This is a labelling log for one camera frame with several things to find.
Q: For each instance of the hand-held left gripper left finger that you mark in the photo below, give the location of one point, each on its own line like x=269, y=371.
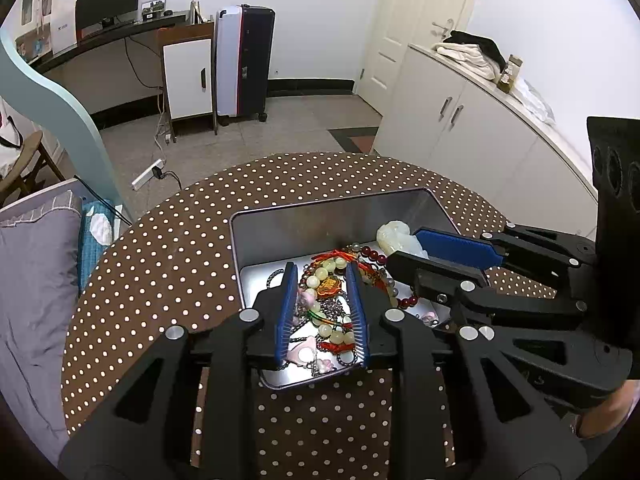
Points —
x=286, y=320

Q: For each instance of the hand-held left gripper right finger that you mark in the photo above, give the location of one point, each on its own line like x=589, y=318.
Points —
x=357, y=320

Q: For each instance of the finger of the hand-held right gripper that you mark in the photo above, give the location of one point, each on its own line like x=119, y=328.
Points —
x=430, y=275
x=455, y=249

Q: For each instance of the pile of jewelry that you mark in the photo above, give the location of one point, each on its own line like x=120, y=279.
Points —
x=327, y=305

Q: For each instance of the white jade carving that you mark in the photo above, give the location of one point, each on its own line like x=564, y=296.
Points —
x=395, y=237

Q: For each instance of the metal tin box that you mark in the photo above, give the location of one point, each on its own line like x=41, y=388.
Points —
x=320, y=225

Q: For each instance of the person's right hand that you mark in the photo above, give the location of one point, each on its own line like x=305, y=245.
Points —
x=607, y=412

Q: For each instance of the cream sideboard cabinet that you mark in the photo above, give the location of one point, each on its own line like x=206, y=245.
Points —
x=475, y=140

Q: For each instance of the clear plastic bag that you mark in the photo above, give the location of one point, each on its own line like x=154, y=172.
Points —
x=535, y=102

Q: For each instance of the glass bottle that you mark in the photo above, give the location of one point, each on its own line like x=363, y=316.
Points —
x=509, y=75

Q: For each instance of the white garment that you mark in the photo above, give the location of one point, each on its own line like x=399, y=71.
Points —
x=465, y=60

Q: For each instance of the white power strip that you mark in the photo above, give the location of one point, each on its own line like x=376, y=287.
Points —
x=146, y=175

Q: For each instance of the teal patterned cloth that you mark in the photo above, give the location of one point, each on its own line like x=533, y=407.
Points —
x=97, y=245

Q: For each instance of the black garment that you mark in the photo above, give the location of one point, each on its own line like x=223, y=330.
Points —
x=475, y=42

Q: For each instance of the cream door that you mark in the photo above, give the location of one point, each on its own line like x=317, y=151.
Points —
x=415, y=25

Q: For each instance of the grey pillow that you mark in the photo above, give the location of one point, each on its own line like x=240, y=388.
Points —
x=35, y=300

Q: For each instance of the small white cabinet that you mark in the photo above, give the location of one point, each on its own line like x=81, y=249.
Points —
x=187, y=80

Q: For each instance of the white and black suitcase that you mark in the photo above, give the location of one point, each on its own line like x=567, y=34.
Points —
x=235, y=60

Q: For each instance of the wooden chair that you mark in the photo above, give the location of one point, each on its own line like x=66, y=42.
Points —
x=35, y=155

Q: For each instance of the dark desk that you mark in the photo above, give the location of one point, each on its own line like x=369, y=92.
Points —
x=105, y=40

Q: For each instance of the white tote bag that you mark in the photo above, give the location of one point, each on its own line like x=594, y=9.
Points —
x=7, y=130

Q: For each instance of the black computer monitor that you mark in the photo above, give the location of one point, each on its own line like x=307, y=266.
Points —
x=107, y=2

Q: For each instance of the white cardboard box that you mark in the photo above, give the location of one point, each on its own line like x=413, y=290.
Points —
x=64, y=20

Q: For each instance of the small photo frame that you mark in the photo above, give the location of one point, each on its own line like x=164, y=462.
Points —
x=153, y=9

